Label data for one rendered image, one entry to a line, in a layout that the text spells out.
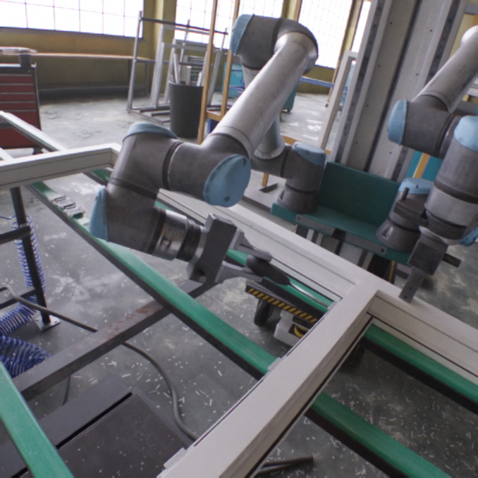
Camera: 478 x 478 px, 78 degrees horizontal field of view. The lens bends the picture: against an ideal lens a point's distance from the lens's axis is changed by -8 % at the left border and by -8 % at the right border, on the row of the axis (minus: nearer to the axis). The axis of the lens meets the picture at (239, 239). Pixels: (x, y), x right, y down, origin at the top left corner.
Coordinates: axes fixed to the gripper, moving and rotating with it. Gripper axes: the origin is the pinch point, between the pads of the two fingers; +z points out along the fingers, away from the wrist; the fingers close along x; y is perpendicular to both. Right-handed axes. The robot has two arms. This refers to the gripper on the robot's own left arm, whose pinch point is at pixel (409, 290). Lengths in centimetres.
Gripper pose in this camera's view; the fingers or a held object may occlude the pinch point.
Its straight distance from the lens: 72.3
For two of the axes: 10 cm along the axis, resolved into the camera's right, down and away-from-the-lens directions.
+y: 7.5, 4.3, -5.0
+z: -1.4, 8.4, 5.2
